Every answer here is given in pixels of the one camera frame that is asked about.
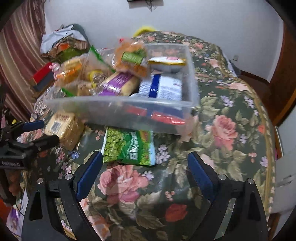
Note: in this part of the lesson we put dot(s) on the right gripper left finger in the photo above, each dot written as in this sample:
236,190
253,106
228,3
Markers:
42,221

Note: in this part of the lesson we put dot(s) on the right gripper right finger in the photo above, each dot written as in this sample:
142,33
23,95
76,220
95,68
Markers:
247,221

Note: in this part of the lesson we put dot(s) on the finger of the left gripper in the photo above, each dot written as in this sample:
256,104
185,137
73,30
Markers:
41,144
34,125

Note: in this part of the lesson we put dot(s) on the beige barcode cracker pack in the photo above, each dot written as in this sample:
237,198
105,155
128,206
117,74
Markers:
67,127

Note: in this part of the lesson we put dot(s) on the green pea snack bag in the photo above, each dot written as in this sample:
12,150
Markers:
129,147

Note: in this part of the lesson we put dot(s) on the red ramen snack packet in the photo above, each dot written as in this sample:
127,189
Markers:
169,116

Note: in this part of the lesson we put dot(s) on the white blue snack packet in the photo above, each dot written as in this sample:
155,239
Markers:
162,86

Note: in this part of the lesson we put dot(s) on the yellow snack packet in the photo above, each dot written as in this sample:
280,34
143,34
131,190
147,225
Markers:
167,64

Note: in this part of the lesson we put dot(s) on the white drawer cabinet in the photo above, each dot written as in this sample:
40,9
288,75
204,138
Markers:
284,190

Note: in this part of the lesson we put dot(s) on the red box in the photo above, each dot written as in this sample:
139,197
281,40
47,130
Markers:
42,78

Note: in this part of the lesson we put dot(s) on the pink plush toy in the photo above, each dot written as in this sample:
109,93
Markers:
55,68

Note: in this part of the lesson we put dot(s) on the striped curtain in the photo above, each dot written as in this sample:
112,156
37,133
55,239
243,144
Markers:
21,38

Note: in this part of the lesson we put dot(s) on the purple bread pack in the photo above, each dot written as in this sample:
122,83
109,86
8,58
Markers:
119,84

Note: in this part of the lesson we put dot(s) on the floral green bedspread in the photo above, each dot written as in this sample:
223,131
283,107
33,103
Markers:
230,130

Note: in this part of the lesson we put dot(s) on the pile of clothes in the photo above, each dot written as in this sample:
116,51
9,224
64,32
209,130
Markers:
64,43

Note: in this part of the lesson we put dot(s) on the orange snack bag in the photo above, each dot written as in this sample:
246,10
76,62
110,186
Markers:
131,56

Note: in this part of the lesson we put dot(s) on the clear plastic storage bin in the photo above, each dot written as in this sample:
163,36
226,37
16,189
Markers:
110,110

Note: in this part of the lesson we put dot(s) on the yellow foam tube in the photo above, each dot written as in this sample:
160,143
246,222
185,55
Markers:
143,30

